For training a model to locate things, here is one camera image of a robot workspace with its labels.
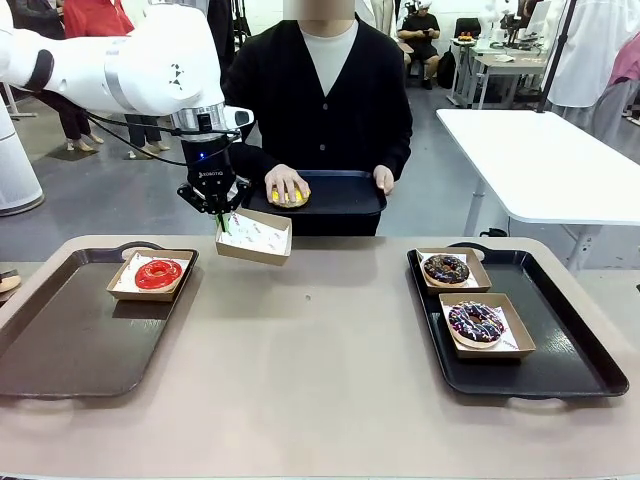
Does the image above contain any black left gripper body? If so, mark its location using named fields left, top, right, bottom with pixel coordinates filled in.
left=179, top=130, right=241, bottom=204

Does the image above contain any yellow frosted donut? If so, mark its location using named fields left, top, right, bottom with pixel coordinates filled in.
left=268, top=182, right=312, bottom=210

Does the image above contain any brown cardboard donut box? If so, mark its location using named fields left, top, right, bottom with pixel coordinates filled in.
left=438, top=292, right=538, bottom=362
left=214, top=208, right=293, bottom=268
left=105, top=248, right=195, bottom=304
left=415, top=246, right=494, bottom=298

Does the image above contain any red glazed donut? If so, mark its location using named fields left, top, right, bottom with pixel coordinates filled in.
left=134, top=258, right=185, bottom=292

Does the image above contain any small black serving tray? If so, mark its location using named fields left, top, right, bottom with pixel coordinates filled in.
left=241, top=169, right=389, bottom=217

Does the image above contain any chocolate donut with sprinkles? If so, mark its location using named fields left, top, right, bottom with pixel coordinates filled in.
left=422, top=253, right=471, bottom=289

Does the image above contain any dark donut with white drizzle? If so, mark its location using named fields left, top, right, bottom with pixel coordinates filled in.
left=447, top=300, right=505, bottom=350

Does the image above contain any person's left forearm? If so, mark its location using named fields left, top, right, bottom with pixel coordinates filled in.
left=383, top=119, right=414, bottom=181

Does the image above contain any person's right hand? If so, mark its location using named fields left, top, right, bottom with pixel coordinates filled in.
left=263, top=163, right=307, bottom=205

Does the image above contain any person's left hand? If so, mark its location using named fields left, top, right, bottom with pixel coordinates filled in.
left=372, top=164, right=396, bottom=196

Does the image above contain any mannequin in grey trousers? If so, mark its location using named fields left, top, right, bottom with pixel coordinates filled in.
left=124, top=113, right=171, bottom=160

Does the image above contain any person in black cardigan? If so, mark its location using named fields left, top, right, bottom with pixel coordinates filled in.
left=222, top=12, right=414, bottom=237

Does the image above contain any mannequin in black clothes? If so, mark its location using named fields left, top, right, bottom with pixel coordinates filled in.
left=39, top=89, right=105, bottom=154

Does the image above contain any white cylindrical appliance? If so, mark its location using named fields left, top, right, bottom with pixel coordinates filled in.
left=0, top=102, right=45, bottom=217

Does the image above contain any red jacket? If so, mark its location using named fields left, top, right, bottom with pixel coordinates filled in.
left=62, top=0, right=135, bottom=39

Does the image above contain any seated person in black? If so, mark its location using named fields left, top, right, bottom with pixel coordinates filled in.
left=397, top=0, right=442, bottom=91

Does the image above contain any black backpack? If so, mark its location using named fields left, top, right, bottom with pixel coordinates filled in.
left=437, top=47, right=457, bottom=90

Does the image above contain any grey background desk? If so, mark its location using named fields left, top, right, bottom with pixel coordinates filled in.
left=452, top=39, right=551, bottom=109

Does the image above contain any white table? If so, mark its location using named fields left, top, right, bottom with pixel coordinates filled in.
left=435, top=108, right=640, bottom=274

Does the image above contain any white hanging shirt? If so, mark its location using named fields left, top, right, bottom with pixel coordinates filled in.
left=547, top=0, right=640, bottom=109

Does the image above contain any pink garment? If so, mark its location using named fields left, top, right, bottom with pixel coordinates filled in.
left=607, top=37, right=640, bottom=86

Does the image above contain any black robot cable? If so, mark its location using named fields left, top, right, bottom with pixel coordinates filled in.
left=85, top=112, right=241, bottom=169

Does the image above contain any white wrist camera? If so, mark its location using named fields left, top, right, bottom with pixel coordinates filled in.
left=219, top=105, right=255, bottom=131

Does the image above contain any brown plastic tray with handles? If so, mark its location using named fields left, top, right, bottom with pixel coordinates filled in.
left=0, top=241, right=200, bottom=401

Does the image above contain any black plastic tray with handles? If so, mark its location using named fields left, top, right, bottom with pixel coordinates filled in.
left=406, top=242, right=631, bottom=401

